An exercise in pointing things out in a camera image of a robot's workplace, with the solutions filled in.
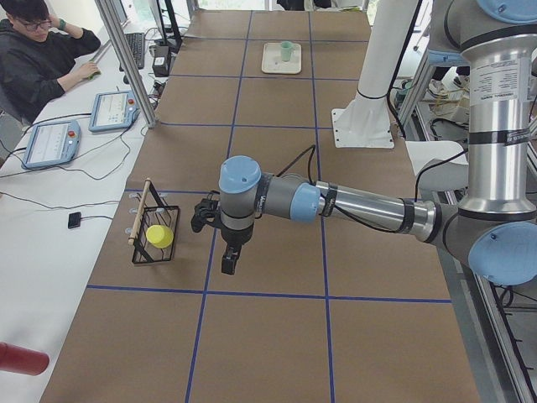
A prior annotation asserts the black wire cup rack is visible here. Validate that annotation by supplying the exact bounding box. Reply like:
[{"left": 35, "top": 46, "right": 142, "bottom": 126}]
[{"left": 128, "top": 178, "right": 180, "bottom": 265}]

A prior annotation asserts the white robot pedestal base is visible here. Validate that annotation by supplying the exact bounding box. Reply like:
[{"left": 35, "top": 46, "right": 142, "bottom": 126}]
[{"left": 331, "top": 0, "right": 421, "bottom": 149}]

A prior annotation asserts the white plastic chair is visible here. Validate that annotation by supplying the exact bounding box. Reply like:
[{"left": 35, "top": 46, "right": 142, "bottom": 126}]
[{"left": 406, "top": 140, "right": 469, "bottom": 191}]

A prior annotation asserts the yellow plastic cup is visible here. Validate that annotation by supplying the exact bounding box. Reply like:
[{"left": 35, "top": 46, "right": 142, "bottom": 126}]
[{"left": 146, "top": 225, "right": 174, "bottom": 249}]

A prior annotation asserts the near blue teach pendant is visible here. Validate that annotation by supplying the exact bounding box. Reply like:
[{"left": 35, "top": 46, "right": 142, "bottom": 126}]
[{"left": 21, "top": 120, "right": 81, "bottom": 170}]

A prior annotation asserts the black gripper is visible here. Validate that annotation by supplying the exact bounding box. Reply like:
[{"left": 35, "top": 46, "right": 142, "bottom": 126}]
[{"left": 221, "top": 225, "right": 254, "bottom": 275}]

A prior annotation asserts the aluminium frame post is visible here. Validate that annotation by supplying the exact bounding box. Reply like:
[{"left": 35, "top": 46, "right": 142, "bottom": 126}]
[{"left": 95, "top": 0, "right": 157, "bottom": 128}]

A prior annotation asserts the cream rabbit tray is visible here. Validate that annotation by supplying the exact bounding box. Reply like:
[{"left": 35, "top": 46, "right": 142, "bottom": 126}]
[{"left": 261, "top": 41, "right": 302, "bottom": 75}]

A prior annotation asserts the far blue teach pendant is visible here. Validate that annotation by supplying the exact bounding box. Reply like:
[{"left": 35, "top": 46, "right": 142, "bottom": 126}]
[{"left": 88, "top": 91, "right": 139, "bottom": 133}]

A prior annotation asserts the black monitor stand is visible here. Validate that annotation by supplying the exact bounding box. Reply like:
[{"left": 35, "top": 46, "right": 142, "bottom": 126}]
[{"left": 159, "top": 0, "right": 183, "bottom": 54}]

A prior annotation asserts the blue teach pendant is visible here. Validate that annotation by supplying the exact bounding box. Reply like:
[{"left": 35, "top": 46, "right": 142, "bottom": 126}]
[
  {"left": 88, "top": 91, "right": 139, "bottom": 133},
  {"left": 21, "top": 120, "right": 81, "bottom": 170}
]

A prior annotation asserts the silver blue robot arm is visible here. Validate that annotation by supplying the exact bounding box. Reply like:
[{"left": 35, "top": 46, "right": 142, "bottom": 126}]
[{"left": 215, "top": 1, "right": 536, "bottom": 285}]

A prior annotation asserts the black keyboard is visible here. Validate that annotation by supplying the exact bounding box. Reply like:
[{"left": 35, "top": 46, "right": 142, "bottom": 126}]
[{"left": 125, "top": 32, "right": 145, "bottom": 70}]

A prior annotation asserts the person in black hoodie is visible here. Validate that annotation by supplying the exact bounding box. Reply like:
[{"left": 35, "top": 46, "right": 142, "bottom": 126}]
[{"left": 1, "top": 1, "right": 101, "bottom": 123}]

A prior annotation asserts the light green plastic cup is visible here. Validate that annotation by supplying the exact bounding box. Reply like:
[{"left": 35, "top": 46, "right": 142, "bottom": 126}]
[{"left": 280, "top": 41, "right": 294, "bottom": 62}]

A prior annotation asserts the red cylindrical bottle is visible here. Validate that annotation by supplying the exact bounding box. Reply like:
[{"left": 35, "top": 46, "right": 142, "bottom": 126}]
[{"left": 1, "top": 342, "right": 50, "bottom": 376}]

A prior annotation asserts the black power adapter box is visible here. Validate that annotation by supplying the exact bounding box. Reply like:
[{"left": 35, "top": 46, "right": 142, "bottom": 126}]
[{"left": 152, "top": 46, "right": 171, "bottom": 77}]

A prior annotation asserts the small black puck device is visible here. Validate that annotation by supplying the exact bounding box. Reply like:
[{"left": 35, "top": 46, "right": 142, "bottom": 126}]
[{"left": 67, "top": 212, "right": 81, "bottom": 229}]

